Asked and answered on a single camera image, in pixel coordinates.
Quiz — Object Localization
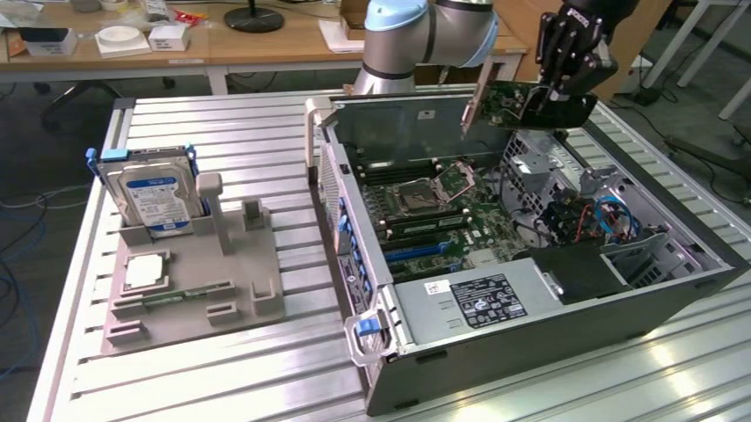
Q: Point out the blue card retainer clips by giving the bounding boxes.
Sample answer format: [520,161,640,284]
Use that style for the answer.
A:
[334,197,376,305]

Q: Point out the black RAM slot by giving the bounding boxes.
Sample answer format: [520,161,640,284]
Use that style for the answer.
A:
[356,159,441,175]
[360,169,444,186]

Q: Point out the blue expansion slot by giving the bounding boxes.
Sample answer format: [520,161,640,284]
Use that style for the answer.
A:
[381,242,465,262]

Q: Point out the red drive wire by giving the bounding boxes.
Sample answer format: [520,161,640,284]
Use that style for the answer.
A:
[576,200,592,242]

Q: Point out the white paper stack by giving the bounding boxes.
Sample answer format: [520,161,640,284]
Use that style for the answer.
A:
[317,18,368,55]

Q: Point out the blue data wire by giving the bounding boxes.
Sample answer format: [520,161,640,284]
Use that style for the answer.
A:
[589,198,641,245]

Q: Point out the black floor power adapter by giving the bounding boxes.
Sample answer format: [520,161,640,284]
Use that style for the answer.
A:
[629,85,660,107]

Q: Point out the wooden desk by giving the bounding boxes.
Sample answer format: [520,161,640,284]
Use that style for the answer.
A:
[0,0,529,84]

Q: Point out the grey metal disk bay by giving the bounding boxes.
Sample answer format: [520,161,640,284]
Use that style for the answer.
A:
[599,231,705,292]

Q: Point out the white box with black lid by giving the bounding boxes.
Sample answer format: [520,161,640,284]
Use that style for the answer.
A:
[16,26,78,57]

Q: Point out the silver CPU chip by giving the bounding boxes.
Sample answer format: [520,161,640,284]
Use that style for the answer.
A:
[124,254,168,290]

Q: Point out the graphics card with metal bracket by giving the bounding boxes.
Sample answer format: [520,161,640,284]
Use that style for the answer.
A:
[460,56,600,133]

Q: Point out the black round lamp base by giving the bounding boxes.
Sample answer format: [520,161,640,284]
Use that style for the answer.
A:
[222,0,288,35]

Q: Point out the installed RAM stick with label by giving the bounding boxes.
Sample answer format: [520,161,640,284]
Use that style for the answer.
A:
[384,210,472,235]

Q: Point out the green motherboard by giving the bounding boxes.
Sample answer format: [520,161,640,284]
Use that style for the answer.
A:
[353,156,531,283]

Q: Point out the brown cardboard box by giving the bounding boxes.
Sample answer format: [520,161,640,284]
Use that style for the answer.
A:
[338,0,369,28]

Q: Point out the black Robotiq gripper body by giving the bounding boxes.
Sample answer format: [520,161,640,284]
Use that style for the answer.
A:
[560,0,643,46]

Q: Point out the perforated metal drive cage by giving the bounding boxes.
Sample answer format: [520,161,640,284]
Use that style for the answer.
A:
[501,128,593,229]

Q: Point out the metal socket cover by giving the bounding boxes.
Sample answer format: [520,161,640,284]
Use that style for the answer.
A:
[432,160,492,207]

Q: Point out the black office chair base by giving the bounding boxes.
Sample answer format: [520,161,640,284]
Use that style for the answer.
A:
[33,81,121,130]

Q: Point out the black floor stand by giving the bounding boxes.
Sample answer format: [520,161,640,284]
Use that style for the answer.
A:
[661,135,751,173]

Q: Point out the white table frame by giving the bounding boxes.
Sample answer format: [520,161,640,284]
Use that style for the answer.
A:
[641,0,751,120]

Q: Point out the black open PC case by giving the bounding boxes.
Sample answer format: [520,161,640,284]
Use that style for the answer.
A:
[302,85,751,417]

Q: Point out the small white printed box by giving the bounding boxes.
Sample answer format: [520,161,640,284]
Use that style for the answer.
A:
[146,24,192,53]

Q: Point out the white round dish block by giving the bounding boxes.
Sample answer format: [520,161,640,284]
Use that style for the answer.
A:
[92,25,154,60]

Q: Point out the grey plastic parts rack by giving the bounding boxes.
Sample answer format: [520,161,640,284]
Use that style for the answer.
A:
[100,172,288,355]

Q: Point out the grey power supply unit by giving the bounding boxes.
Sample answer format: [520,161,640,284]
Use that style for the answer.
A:
[380,257,565,358]

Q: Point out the black plastic air shroud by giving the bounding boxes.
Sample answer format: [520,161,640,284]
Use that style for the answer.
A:
[531,244,636,308]

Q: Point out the wooden cabinet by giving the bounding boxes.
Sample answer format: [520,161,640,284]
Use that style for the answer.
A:
[495,0,673,102]

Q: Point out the hard disk in blue caddy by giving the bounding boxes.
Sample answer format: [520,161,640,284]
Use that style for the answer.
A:
[84,141,200,241]

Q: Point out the CPU socket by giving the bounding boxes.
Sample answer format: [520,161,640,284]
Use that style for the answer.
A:
[389,178,452,220]

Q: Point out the green loose RAM stick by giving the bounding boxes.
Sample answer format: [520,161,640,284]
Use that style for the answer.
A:
[140,287,216,309]

